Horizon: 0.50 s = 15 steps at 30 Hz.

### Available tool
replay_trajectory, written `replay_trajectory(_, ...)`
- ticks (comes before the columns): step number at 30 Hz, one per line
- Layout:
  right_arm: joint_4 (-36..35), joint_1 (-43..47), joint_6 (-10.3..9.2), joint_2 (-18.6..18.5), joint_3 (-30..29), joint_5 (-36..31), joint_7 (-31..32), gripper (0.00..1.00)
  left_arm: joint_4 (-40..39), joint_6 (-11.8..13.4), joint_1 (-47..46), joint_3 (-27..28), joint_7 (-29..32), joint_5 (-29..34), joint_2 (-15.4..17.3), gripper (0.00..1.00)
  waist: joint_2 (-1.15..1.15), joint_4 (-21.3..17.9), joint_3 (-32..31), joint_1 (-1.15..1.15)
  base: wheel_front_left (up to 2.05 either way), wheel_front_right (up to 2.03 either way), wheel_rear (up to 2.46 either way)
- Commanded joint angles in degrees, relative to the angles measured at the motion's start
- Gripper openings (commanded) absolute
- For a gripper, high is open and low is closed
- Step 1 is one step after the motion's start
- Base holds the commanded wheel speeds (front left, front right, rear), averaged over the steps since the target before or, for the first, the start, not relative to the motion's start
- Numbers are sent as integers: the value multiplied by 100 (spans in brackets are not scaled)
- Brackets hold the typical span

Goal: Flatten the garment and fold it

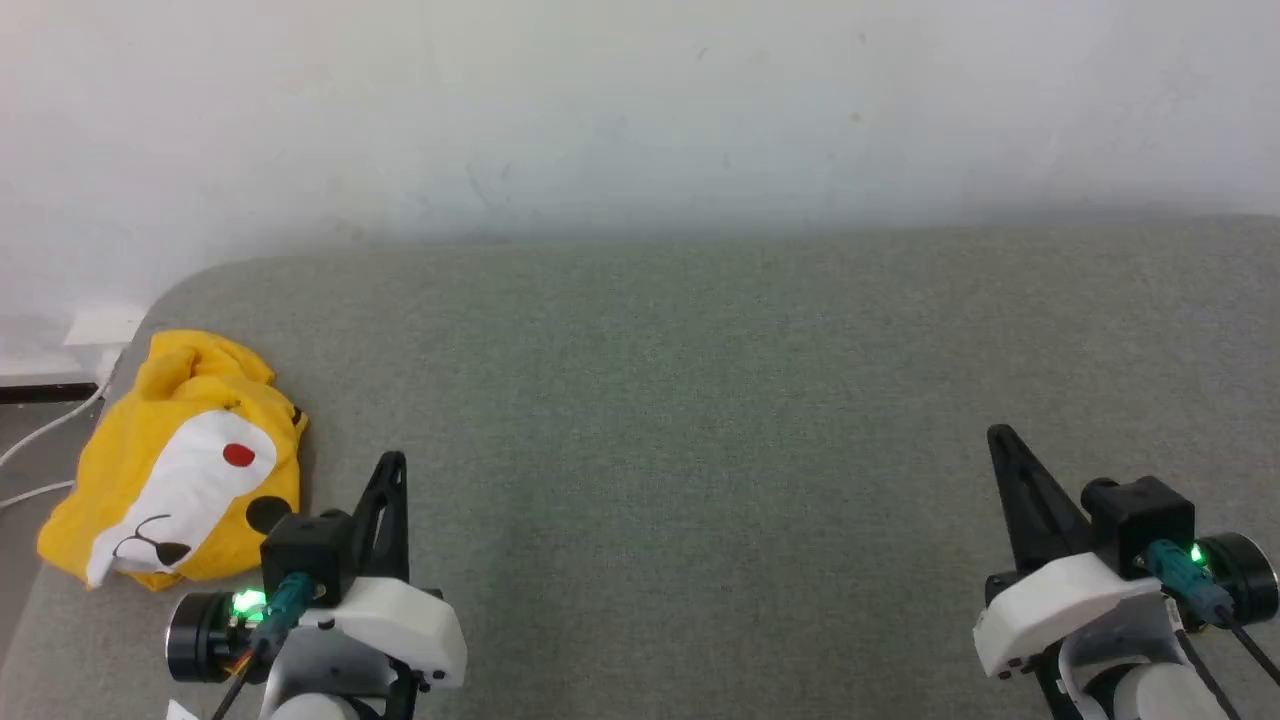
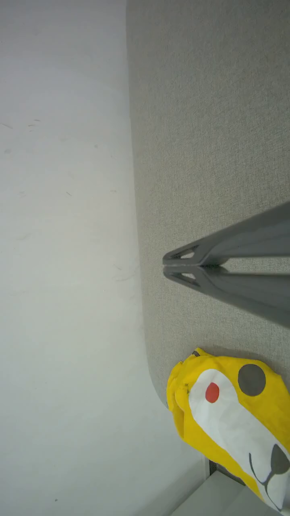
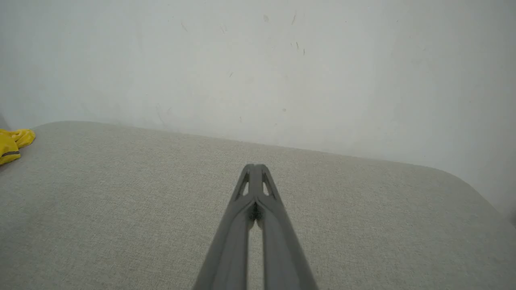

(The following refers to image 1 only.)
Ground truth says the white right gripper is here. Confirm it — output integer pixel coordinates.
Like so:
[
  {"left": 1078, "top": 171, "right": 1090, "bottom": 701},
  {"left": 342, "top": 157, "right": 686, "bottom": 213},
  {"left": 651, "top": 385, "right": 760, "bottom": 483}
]
[{"left": 974, "top": 424, "right": 1167, "bottom": 682}]

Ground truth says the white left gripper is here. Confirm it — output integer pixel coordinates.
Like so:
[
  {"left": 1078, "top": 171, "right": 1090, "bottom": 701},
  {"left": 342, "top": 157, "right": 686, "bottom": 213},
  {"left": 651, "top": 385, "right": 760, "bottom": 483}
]
[{"left": 298, "top": 451, "right": 468, "bottom": 692}]

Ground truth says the yellow shirt with cartoon print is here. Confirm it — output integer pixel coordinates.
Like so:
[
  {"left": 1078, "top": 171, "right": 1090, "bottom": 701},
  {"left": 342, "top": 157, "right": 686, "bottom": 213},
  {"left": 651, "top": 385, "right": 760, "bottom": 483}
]
[{"left": 37, "top": 330, "right": 310, "bottom": 592}]

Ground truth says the grey-green fabric sofa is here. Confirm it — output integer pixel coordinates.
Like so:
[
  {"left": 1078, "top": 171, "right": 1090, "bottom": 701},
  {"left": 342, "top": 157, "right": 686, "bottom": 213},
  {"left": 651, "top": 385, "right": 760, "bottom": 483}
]
[{"left": 0, "top": 215, "right": 1280, "bottom": 720}]

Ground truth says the white wall socket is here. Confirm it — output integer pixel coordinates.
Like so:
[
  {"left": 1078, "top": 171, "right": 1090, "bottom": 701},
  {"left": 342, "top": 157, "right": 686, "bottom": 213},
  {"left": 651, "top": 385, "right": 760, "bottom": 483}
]
[{"left": 64, "top": 307, "right": 149, "bottom": 387}]

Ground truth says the white power cable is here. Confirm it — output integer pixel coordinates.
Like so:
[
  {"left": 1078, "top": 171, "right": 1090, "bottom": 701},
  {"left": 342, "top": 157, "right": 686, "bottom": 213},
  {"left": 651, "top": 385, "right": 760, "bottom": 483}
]
[
  {"left": 0, "top": 380, "right": 107, "bottom": 468},
  {"left": 0, "top": 480, "right": 77, "bottom": 511}
]

